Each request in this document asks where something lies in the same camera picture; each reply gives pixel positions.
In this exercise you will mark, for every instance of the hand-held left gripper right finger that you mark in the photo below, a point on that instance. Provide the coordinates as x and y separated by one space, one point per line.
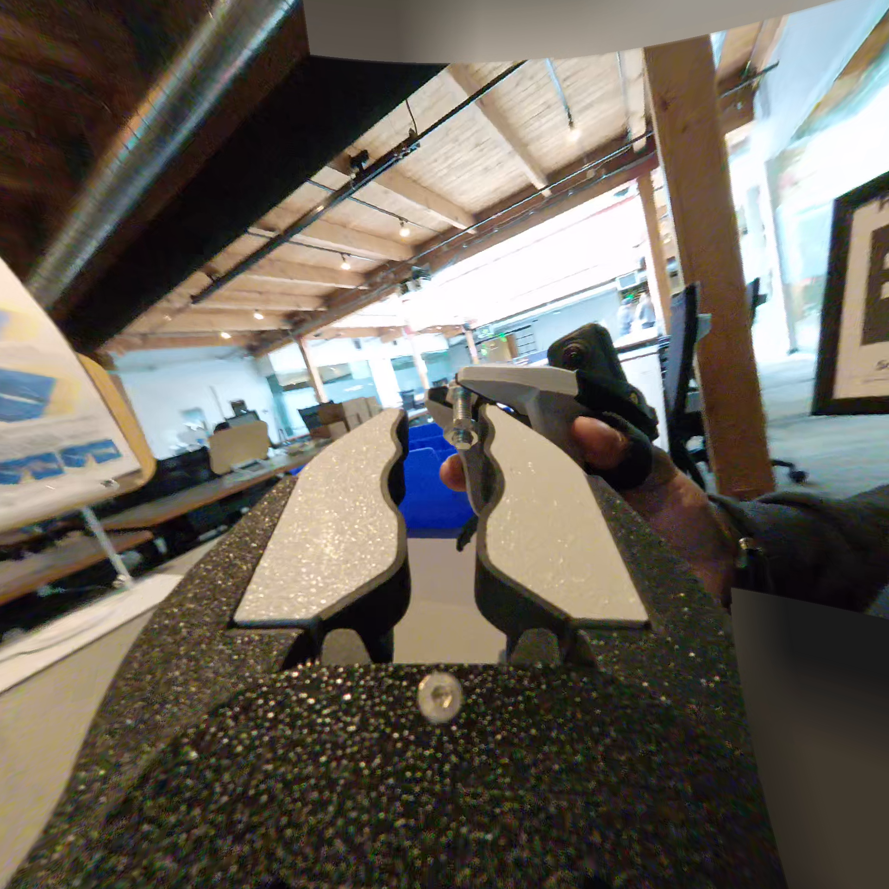
563 542

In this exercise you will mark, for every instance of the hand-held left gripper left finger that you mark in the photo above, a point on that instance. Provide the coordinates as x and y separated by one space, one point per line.
327 542

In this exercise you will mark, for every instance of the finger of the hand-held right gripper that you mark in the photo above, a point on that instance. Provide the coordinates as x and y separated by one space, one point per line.
521 389
472 475

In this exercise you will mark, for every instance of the metal bolt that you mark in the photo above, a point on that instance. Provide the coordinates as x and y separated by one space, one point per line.
459 414

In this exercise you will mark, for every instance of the person's right forearm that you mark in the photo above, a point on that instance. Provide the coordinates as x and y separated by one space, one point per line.
806 542

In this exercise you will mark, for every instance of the person's right hand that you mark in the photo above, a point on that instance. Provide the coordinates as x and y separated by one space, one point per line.
681 521

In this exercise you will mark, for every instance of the large blue plastic bin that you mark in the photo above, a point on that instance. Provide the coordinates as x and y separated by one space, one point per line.
434 486

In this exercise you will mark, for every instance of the black mesh office chair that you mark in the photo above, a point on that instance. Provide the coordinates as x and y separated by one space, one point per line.
684 361

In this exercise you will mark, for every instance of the cardboard box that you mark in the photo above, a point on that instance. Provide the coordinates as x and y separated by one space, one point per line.
239 445

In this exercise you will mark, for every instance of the framed black white poster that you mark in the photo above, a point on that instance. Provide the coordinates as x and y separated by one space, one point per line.
854 292

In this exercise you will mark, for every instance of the white base document stand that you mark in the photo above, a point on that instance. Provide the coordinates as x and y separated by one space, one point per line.
56 403

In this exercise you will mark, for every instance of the wooden support post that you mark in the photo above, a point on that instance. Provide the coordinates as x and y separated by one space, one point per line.
709 250

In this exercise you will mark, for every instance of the silver spiral air duct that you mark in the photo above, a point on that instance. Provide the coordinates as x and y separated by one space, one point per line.
153 125

